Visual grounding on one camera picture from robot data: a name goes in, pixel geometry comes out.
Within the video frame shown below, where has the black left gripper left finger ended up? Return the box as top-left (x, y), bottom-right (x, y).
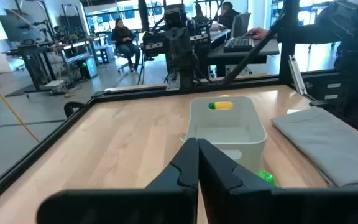
top-left (37, 138), bottom-right (200, 224)

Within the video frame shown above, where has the green toy pear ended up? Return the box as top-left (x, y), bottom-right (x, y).
top-left (255, 170), bottom-right (278, 187)

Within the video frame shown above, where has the black workbench desk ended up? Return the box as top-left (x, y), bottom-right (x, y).
top-left (2, 40), bottom-right (60, 93)

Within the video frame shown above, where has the black computer keyboard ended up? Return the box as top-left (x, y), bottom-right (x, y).
top-left (223, 36), bottom-right (255, 53)

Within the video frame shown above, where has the dark wall monitor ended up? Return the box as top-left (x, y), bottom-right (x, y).
top-left (0, 13), bottom-right (42, 43)

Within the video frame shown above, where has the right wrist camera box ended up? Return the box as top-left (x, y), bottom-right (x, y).
top-left (163, 5), bottom-right (188, 29)

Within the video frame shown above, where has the yellow hanging cord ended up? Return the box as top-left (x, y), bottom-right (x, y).
top-left (0, 64), bottom-right (40, 144)

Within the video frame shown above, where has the person's hand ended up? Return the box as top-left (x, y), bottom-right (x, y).
top-left (246, 27), bottom-right (270, 40)

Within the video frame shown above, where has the dark office desk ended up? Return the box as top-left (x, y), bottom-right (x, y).
top-left (206, 28), bottom-right (280, 78)

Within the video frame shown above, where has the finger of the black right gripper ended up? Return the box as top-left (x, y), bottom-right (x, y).
top-left (179, 27), bottom-right (195, 73)
top-left (165, 27), bottom-right (180, 73)

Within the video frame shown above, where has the grey folded cloth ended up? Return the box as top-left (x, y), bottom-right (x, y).
top-left (271, 106), bottom-right (358, 189)

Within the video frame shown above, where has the computer tower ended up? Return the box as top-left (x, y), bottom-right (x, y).
top-left (78, 57), bottom-right (99, 80)

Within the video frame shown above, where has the silver aluminium bar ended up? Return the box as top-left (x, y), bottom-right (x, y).
top-left (288, 54), bottom-right (308, 96)

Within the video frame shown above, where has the black table frame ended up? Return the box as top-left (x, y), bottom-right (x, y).
top-left (0, 0), bottom-right (358, 213)

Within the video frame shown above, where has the white plastic tupperware container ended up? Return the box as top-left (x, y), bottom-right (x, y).
top-left (183, 96), bottom-right (268, 174)

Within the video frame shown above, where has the black frame handle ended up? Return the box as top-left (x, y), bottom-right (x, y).
top-left (63, 101), bottom-right (87, 119)

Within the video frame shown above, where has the yellow toy corn cob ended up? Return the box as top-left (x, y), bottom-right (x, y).
top-left (208, 101), bottom-right (234, 110)

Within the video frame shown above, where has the person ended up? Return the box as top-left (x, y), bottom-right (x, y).
top-left (268, 0), bottom-right (358, 138)
top-left (192, 2), bottom-right (210, 26)
top-left (111, 17), bottom-right (142, 73)
top-left (216, 1), bottom-right (241, 29)

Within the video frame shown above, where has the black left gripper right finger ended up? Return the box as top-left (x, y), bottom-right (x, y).
top-left (198, 138), bottom-right (358, 224)

